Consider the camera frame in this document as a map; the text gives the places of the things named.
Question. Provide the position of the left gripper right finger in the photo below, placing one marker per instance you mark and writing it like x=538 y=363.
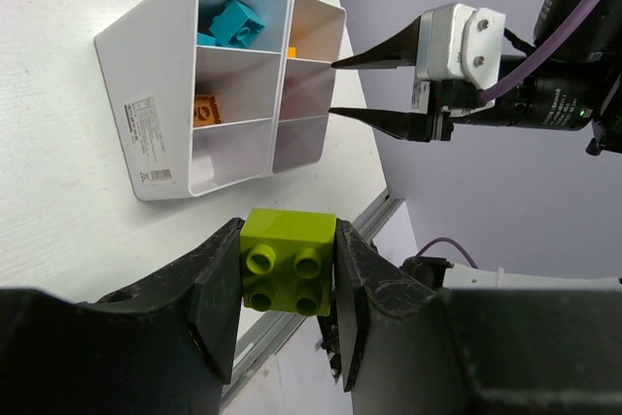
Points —
x=408 y=349

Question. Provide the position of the right white divided container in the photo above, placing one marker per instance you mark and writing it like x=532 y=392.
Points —
x=316 y=30

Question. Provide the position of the brown lego brick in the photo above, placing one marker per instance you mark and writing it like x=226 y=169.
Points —
x=206 y=111

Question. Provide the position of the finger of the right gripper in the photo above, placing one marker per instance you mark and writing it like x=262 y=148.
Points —
x=399 y=125
x=398 y=51

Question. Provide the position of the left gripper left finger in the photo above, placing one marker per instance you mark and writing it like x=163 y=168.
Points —
x=162 y=345

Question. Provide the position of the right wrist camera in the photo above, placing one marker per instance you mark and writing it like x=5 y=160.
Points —
x=456 y=42

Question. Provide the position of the white divided container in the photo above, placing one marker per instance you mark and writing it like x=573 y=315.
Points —
x=153 y=68
x=316 y=30

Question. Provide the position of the small lime green lego brick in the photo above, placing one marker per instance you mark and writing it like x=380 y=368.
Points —
x=268 y=228

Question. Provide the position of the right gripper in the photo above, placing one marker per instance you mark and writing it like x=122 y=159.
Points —
x=566 y=78

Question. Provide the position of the teal curved lego brick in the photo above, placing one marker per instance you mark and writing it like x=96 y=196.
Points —
x=236 y=26

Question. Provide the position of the left white divided container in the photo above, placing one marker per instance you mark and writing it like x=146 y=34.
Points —
x=153 y=68

